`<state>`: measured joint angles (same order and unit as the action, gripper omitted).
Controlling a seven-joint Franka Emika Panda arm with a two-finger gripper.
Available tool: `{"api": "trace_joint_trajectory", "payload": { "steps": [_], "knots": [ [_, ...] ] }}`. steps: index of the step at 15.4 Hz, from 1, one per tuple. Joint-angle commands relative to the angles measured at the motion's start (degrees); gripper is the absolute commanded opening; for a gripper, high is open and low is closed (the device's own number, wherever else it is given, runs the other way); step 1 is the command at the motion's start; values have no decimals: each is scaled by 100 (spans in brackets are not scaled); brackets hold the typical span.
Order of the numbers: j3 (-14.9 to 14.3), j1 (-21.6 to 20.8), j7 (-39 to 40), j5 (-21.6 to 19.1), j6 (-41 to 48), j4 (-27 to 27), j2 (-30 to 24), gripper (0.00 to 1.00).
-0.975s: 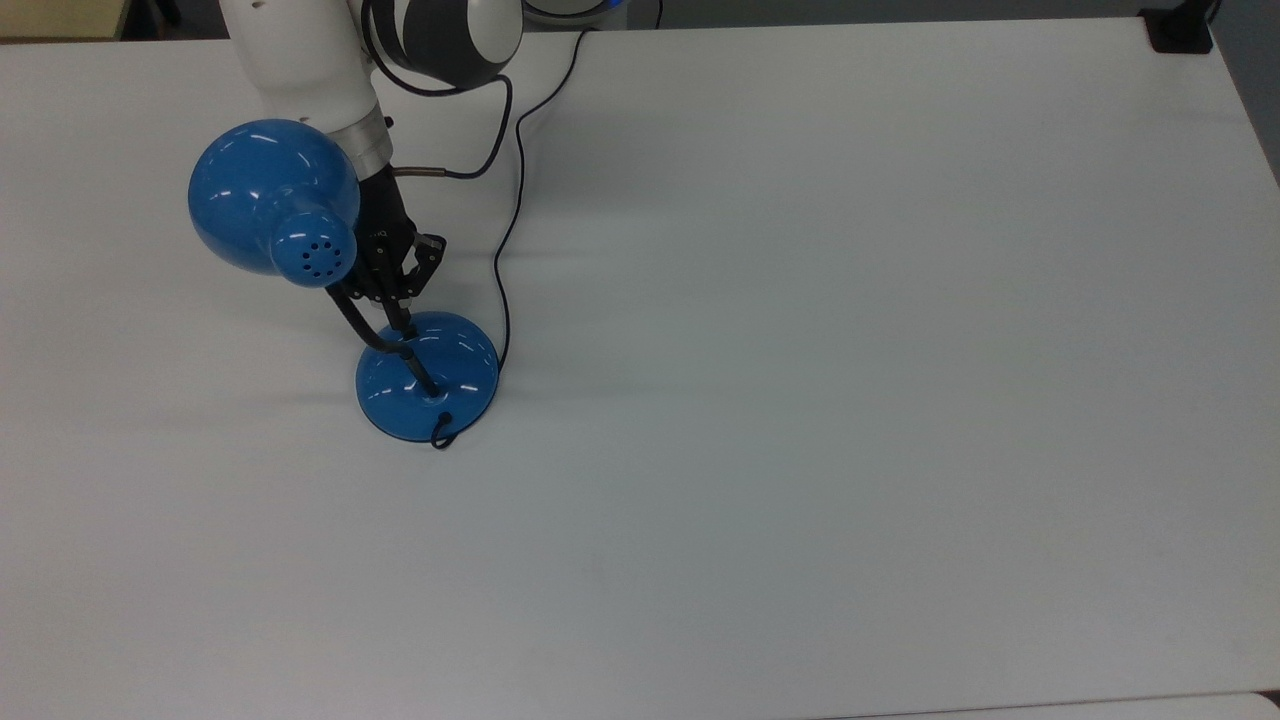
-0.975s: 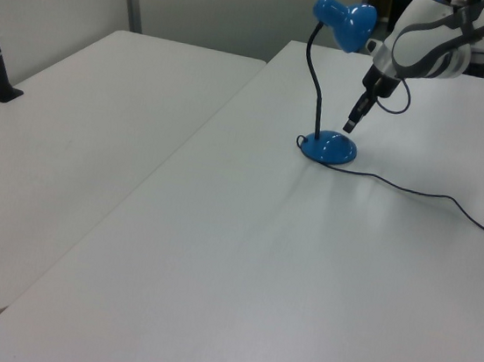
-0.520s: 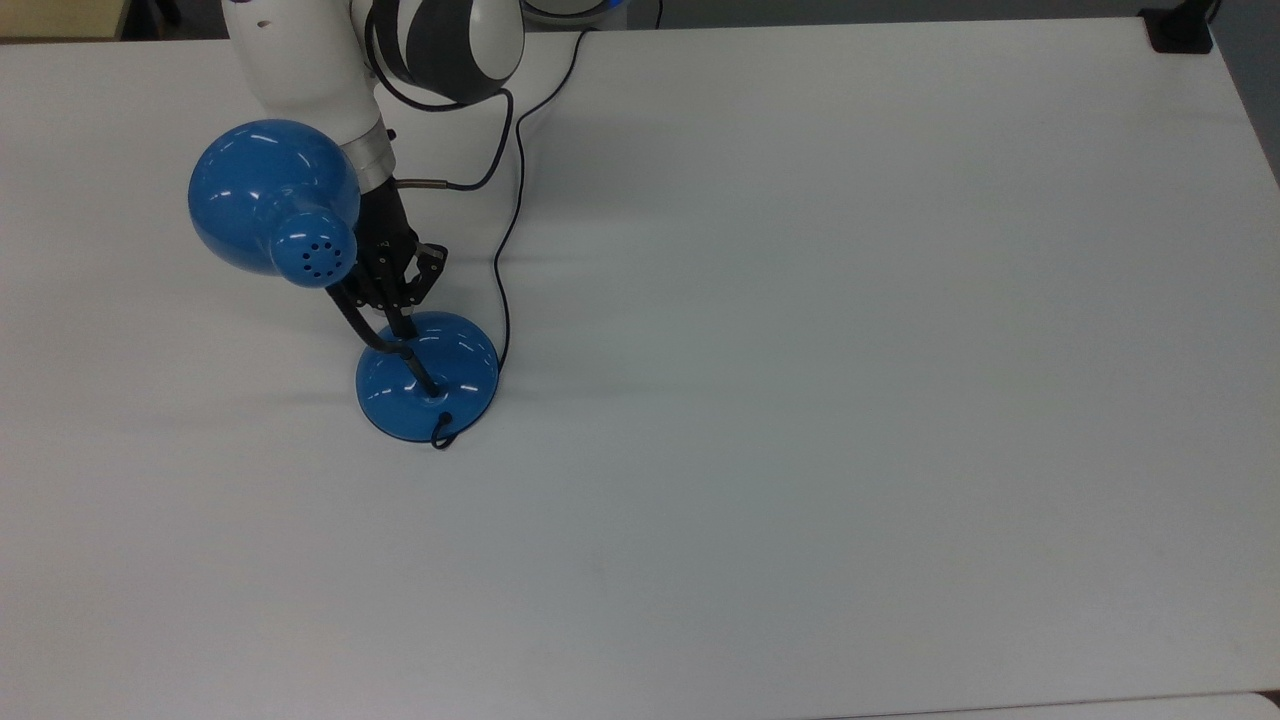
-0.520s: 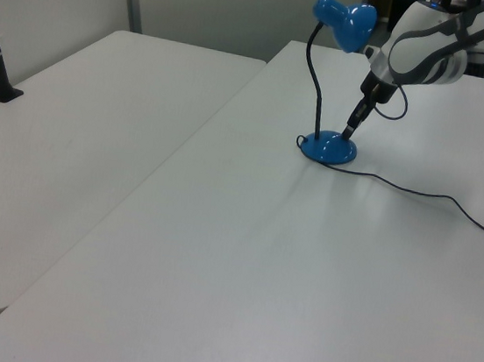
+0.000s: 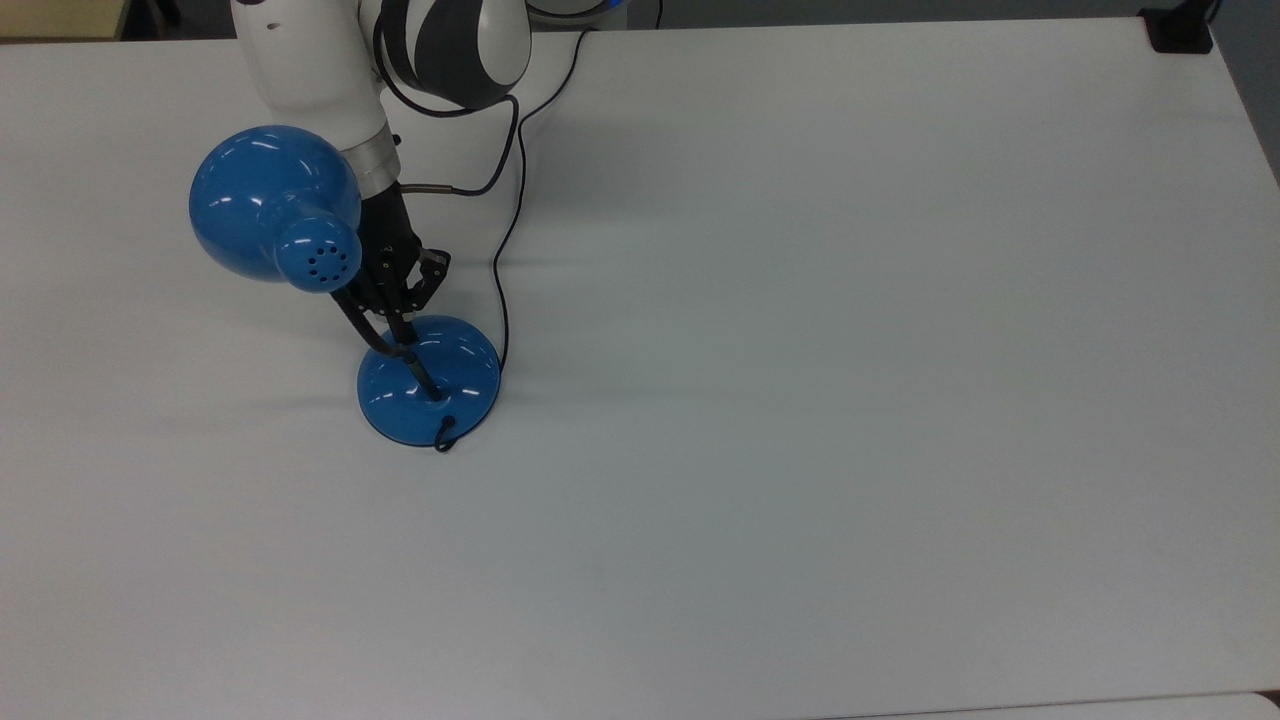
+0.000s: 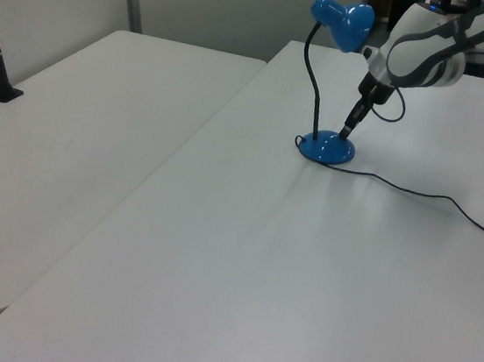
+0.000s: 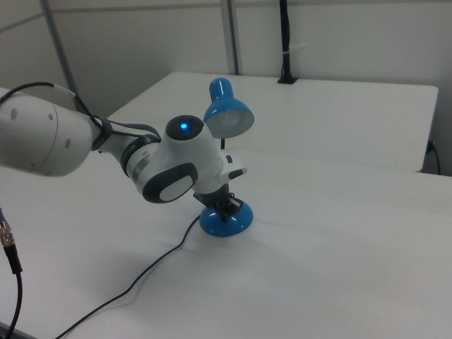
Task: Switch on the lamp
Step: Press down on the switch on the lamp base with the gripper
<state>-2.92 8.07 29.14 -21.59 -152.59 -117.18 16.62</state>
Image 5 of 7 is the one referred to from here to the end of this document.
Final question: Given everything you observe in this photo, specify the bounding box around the blue desk lamp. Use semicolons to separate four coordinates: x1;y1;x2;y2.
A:
188;124;502;449

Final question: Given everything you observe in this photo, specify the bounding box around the beige wooden surface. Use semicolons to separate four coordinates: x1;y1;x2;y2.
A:
0;0;128;42

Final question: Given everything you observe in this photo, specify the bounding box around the black clamp at table edge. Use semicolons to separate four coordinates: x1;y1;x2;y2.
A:
1138;0;1229;55

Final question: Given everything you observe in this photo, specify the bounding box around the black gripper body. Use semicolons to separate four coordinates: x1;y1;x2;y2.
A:
358;184;423;288

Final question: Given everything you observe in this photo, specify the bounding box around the black lamp power cable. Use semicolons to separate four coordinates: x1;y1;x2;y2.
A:
432;0;667;454

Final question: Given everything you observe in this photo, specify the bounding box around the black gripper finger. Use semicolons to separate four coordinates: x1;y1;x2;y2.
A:
354;268;395;323
391;248;454;348

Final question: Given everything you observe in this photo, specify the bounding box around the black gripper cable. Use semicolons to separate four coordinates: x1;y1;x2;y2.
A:
374;20;522;199

